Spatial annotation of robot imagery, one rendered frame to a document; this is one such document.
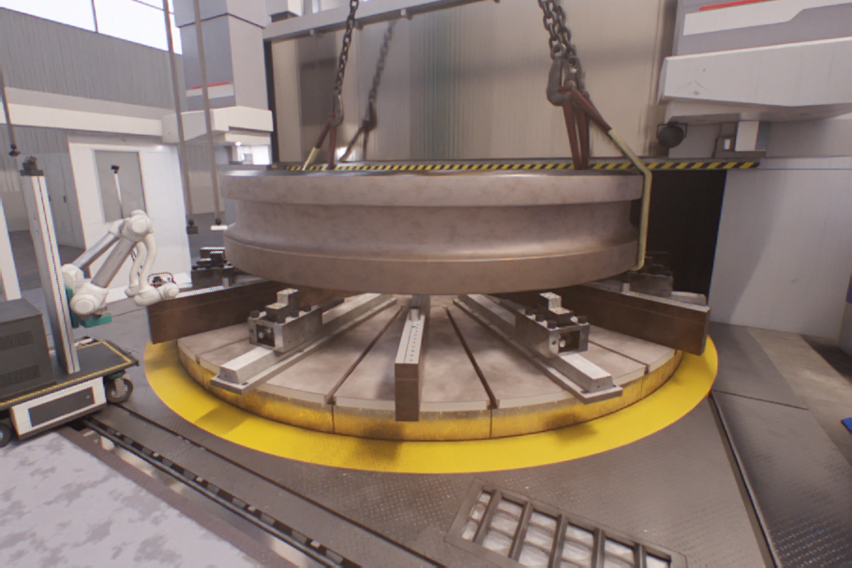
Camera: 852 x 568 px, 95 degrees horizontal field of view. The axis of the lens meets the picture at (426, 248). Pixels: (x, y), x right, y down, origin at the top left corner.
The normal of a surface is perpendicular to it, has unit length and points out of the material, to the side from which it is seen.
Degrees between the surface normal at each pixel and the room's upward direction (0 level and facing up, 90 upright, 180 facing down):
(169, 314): 90
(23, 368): 90
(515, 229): 90
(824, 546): 0
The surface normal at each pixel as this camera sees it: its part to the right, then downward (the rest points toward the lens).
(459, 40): -0.45, 0.17
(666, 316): -0.74, 0.13
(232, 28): 0.89, 0.09
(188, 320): 0.67, 0.15
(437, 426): 0.00, 0.19
